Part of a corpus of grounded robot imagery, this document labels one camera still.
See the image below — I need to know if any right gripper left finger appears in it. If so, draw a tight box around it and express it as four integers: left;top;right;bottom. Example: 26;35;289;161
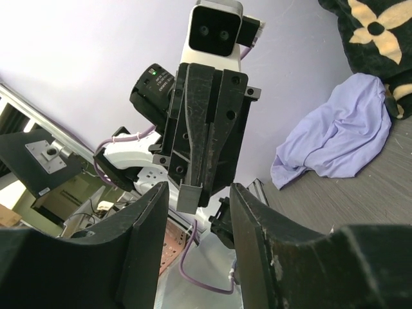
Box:
1;182;169;308

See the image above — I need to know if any black floral plush blanket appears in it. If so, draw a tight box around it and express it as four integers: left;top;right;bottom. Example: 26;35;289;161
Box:
318;1;411;120

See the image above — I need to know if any grey staple strip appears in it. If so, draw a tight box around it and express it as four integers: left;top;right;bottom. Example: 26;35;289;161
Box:
176;184;203;214

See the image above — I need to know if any lavender crumpled cloth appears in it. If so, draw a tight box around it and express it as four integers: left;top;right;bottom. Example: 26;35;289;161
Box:
270;73;391;189

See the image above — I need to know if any aluminium slotted rail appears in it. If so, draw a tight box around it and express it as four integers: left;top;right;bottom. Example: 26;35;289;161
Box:
1;80;94;164

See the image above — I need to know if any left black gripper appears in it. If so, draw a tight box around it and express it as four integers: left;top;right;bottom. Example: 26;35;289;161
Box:
154;63;260;208

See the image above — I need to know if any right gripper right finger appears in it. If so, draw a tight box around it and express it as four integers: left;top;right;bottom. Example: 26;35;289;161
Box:
230;183;411;308

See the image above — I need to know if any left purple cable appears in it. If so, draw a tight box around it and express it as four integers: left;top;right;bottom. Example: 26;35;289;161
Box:
93;44;255;295

